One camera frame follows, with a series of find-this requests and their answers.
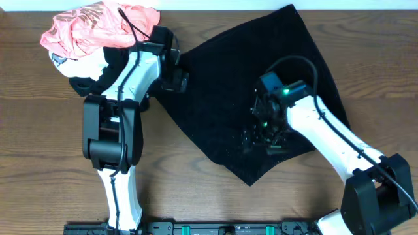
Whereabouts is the left black cable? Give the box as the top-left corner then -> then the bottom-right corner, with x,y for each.
109,8 -> 153,234

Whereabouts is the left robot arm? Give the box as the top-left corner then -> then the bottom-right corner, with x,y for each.
63,26 -> 189,234

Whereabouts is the black crumpled garment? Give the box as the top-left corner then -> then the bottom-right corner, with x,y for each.
69,46 -> 151,114

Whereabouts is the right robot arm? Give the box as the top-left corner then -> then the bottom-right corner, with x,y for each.
243,72 -> 417,234

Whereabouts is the pink printed shirt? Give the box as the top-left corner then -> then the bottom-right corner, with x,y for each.
40,1 -> 161,59

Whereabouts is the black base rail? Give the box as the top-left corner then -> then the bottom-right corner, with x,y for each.
63,221 -> 321,235

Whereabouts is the white printed shirt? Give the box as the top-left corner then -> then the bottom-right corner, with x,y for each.
48,48 -> 108,81

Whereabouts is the black velvet skirt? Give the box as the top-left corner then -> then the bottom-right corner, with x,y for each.
150,5 -> 348,185

